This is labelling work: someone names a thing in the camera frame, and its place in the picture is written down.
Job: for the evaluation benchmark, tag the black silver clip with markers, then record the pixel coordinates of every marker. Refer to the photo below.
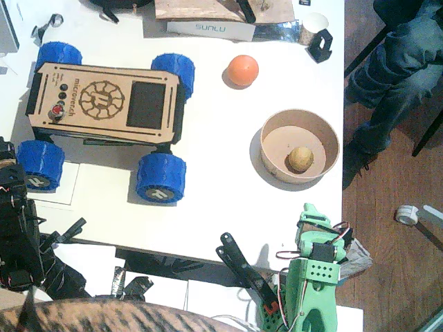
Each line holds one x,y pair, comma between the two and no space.
52,21

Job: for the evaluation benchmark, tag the white foam board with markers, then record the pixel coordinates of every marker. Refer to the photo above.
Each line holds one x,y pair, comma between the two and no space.
214,297

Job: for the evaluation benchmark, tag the person leg in jeans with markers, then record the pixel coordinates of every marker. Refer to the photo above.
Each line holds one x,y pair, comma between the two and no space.
398,69

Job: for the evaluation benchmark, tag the black chair leg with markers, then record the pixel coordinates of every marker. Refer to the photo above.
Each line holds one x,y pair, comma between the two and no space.
367,52
429,133

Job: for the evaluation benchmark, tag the small black card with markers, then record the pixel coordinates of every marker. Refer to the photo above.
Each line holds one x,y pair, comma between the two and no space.
304,2

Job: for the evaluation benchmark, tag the small black clamp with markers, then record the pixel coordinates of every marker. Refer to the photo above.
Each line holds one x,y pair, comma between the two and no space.
65,233

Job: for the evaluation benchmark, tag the dark shoe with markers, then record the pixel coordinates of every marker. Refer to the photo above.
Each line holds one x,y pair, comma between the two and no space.
354,166

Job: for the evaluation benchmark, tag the black clamp on board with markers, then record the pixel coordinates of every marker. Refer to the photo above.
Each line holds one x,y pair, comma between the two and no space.
246,12

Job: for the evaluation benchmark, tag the wooden board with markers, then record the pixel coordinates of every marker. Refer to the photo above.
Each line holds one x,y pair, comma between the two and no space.
207,8

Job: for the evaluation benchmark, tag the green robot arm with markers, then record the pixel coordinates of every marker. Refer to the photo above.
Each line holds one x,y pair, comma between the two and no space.
316,301

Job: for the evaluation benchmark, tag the wooden rover with blue wheels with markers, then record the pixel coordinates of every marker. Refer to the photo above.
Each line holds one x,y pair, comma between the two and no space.
104,100

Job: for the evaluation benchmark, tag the white SUNLU box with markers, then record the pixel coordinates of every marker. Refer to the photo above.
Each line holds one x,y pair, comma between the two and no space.
211,30

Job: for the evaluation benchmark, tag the white grey box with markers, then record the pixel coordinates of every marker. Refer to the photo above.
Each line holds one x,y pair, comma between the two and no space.
7,27

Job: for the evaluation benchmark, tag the white paper sheet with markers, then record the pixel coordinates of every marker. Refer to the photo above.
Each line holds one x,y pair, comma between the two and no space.
71,183

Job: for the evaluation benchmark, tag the orange ball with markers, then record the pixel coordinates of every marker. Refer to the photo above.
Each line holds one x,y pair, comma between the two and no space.
243,70

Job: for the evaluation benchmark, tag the crumpled grey bag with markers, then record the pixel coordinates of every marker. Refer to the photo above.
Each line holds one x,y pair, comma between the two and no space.
356,259

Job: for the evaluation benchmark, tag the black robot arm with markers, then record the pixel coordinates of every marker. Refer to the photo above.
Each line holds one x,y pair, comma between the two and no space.
17,238

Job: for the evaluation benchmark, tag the yellowish round potato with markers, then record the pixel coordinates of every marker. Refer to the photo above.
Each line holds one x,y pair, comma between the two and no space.
299,159

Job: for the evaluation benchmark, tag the striped brown cloth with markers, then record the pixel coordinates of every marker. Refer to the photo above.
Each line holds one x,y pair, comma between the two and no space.
104,316

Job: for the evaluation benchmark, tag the black clamp with red trigger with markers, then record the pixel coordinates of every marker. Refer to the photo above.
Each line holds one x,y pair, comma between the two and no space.
242,266

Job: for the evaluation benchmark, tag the white paper cup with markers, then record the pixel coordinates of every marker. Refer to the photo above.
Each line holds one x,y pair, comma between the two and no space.
313,26

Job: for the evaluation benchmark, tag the black backpack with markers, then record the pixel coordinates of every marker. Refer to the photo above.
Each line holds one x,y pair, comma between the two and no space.
110,4

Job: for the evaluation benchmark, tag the white tape roll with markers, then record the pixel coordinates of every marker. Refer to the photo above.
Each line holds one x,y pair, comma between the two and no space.
406,214

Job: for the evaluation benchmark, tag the black printed holder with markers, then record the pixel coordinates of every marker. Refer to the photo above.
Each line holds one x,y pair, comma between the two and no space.
320,48

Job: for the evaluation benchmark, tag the brown paper bowl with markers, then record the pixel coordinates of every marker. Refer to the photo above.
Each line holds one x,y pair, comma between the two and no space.
300,147

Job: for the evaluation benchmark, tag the silver foil strip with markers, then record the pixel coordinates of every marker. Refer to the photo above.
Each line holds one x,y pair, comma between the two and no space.
118,281

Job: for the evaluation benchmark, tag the white stick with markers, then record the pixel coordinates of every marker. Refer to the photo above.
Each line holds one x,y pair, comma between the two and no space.
432,211

